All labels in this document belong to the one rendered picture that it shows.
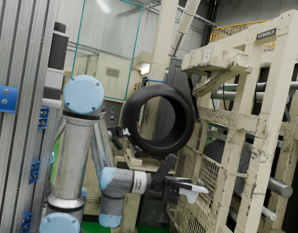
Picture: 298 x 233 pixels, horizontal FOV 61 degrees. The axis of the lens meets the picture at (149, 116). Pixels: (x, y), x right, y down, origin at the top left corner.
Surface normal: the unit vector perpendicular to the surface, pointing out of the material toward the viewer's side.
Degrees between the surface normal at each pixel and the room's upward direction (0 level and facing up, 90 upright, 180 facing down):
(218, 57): 90
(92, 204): 90
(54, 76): 90
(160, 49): 90
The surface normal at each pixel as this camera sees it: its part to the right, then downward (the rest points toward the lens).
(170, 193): 0.18, -0.04
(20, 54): 0.56, 0.16
